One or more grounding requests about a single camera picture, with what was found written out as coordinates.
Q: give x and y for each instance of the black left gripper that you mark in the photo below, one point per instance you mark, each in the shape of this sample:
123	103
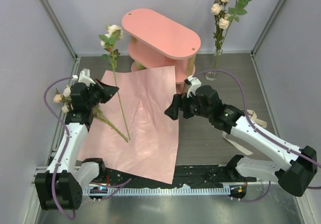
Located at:
107	91

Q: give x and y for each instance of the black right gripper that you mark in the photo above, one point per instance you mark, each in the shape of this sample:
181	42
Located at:
172	111

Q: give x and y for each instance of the pink flower bouquet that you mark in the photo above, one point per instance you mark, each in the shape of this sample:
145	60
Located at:
73	99

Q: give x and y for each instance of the pink wrapping paper sheet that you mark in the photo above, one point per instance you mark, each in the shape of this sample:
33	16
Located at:
139	138

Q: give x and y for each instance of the cream white rose stem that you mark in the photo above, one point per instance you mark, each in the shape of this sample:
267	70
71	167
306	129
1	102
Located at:
108	42

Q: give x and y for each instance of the cream ribbon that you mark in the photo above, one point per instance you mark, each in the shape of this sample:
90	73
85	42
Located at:
235	141

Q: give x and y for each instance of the small peach spray roses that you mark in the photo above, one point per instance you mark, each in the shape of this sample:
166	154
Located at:
221	17

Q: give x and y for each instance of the peach rose stem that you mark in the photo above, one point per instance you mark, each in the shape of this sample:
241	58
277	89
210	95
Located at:
232	15

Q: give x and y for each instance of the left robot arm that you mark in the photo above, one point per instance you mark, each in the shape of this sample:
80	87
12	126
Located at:
61	186

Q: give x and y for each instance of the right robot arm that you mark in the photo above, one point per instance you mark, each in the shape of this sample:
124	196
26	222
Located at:
292	167

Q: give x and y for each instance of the clear glass vase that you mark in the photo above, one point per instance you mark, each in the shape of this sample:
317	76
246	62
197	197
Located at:
211	75

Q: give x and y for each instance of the pink three-tier shelf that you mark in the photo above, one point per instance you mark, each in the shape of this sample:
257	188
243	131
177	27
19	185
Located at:
158	41

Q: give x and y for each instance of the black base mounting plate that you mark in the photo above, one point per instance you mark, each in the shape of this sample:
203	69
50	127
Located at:
194	176

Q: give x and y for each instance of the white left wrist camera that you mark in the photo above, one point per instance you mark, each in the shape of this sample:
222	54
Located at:
83	77

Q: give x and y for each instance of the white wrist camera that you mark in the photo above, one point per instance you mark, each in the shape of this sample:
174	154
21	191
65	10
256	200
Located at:
193	84
83	77

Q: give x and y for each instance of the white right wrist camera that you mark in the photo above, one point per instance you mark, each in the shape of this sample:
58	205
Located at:
193	84

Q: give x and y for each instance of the white slotted cable duct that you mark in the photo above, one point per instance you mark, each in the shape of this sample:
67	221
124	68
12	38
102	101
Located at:
185	190

